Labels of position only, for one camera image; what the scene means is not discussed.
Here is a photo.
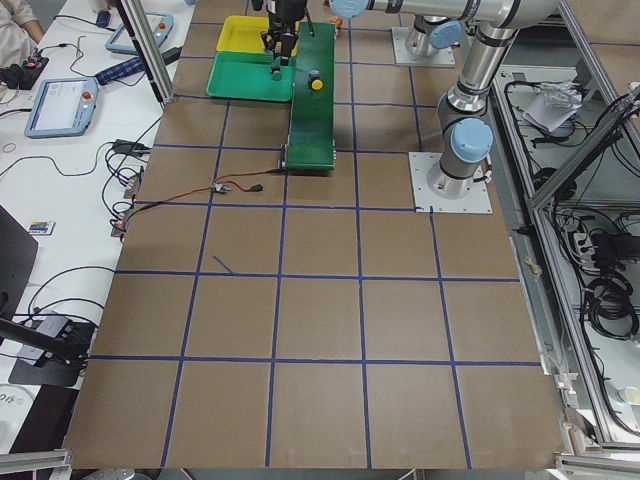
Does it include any black power adapter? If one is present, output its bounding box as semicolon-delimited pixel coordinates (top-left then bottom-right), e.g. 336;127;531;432
161;47;182;65

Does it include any far blue teach pendant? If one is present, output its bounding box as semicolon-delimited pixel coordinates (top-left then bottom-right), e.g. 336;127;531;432
104;12;175;55

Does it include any green plastic tray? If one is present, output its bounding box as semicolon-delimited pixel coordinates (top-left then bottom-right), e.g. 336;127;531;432
205;51;296;102

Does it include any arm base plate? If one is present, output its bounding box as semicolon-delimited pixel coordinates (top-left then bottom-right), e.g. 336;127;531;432
408;152;492;214
391;27;456;68

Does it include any small controller circuit board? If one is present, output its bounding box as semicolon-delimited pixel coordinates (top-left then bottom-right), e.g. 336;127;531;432
212;183;231;194

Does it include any green conveyor belt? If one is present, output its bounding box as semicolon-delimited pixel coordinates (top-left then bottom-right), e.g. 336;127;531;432
280;21;335;171

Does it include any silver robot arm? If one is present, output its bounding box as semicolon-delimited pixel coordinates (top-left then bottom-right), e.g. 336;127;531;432
330;0;559;200
251;1;463;68

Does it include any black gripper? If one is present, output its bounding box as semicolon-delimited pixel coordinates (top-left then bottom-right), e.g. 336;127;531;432
259;0;306;66

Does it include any folded blue umbrella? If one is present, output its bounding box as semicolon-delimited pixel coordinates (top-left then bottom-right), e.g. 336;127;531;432
95;57;144;86

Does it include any near blue teach pendant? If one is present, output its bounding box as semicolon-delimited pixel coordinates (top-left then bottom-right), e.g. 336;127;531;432
24;77;99;139

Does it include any yellow plastic tray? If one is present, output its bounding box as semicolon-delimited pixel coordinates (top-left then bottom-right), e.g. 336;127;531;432
216;15;269;53

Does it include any blue teach pendant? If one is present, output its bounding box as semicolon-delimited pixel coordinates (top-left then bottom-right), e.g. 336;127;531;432
104;12;175;55
24;77;99;139

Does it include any aluminium frame post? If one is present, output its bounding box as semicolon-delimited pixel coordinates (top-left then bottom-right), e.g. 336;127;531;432
114;0;175;105

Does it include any green mushroom push button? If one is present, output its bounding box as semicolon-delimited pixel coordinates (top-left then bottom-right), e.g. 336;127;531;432
270;62;282;81

